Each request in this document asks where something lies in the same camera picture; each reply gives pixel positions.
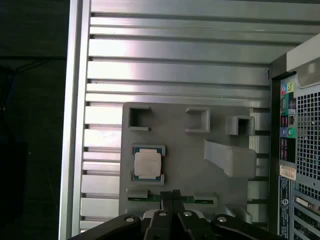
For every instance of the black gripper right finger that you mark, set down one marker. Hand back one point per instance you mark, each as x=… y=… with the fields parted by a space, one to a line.
x=186 y=225

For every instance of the green RAM stick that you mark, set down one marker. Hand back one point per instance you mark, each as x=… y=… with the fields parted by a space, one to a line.
x=202 y=200

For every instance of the CPU with silver top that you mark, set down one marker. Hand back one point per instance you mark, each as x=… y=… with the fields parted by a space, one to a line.
x=147 y=163

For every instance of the white barcode sticker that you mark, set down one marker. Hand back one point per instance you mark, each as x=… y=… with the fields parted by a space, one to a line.
x=288 y=172

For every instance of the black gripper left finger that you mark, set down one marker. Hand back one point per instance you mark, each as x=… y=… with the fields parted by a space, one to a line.
x=162 y=225

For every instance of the grey parts rack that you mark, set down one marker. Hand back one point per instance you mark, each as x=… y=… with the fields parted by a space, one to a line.
x=190 y=160

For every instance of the black open PC case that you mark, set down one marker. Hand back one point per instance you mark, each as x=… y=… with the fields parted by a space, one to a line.
x=307 y=125

